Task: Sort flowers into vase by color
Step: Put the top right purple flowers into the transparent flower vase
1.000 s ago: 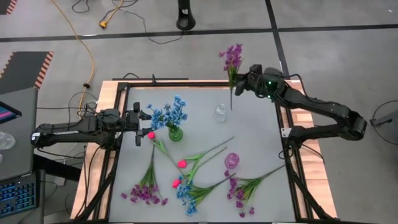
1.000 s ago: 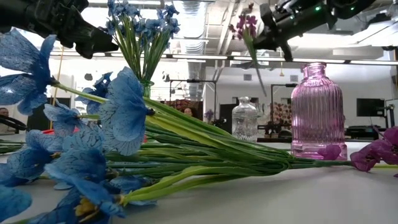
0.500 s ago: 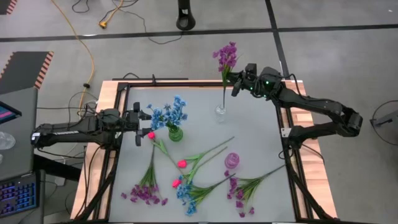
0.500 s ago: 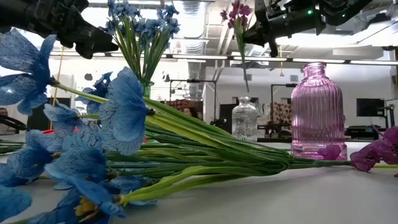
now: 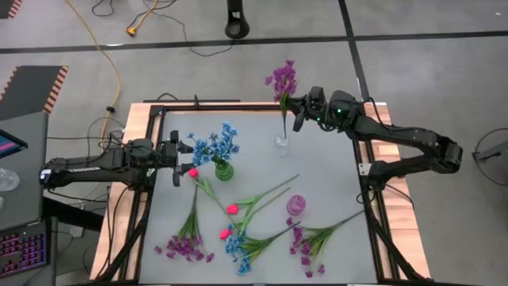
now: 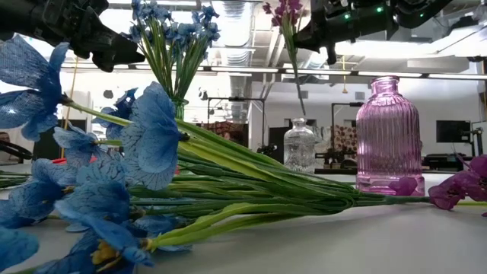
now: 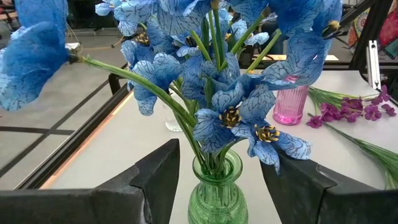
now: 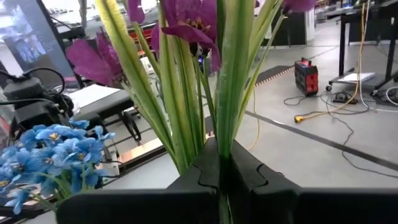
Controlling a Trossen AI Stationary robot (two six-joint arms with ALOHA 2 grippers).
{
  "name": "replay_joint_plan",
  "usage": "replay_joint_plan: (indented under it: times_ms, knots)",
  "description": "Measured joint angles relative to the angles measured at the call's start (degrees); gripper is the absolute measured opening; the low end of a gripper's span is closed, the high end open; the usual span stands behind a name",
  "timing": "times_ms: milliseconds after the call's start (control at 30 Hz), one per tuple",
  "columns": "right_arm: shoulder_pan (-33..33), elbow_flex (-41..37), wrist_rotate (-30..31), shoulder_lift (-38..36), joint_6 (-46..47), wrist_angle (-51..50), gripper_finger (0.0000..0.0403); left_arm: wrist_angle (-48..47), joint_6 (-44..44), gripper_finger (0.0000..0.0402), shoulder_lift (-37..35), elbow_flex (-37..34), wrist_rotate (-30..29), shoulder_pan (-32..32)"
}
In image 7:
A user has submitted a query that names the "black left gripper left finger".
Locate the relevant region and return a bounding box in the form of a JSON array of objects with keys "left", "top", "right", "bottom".
[{"left": 0, "top": 139, "right": 180, "bottom": 224}]

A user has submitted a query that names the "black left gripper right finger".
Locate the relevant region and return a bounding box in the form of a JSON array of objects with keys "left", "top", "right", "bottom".
[{"left": 260, "top": 154, "right": 398, "bottom": 224}]

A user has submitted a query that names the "blue artificial flower bunch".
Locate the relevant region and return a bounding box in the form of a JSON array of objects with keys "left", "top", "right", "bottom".
[{"left": 0, "top": 0, "right": 343, "bottom": 175}]

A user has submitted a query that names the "green glass vase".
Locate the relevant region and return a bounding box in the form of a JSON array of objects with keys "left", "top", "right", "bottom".
[{"left": 187, "top": 149, "right": 249, "bottom": 224}]

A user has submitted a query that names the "pink glass vase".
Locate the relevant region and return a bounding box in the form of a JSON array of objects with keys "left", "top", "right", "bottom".
[{"left": 272, "top": 74, "right": 310, "bottom": 126}]

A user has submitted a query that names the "clear glass vase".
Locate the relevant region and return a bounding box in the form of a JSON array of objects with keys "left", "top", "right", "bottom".
[{"left": 161, "top": 93, "right": 187, "bottom": 133}]

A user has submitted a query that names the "black gantry pole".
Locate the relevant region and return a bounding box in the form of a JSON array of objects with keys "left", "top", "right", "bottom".
[{"left": 349, "top": 0, "right": 394, "bottom": 71}]

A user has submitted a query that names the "colourful patchwork cloth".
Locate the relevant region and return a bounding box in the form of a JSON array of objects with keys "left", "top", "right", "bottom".
[{"left": 348, "top": 7, "right": 371, "bottom": 48}]

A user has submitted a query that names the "black metal table frame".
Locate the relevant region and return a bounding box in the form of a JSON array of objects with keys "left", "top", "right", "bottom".
[{"left": 14, "top": 58, "right": 398, "bottom": 191}]

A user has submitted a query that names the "silver aluminium bracket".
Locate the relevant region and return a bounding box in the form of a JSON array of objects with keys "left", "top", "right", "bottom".
[{"left": 366, "top": 40, "right": 382, "bottom": 91}]

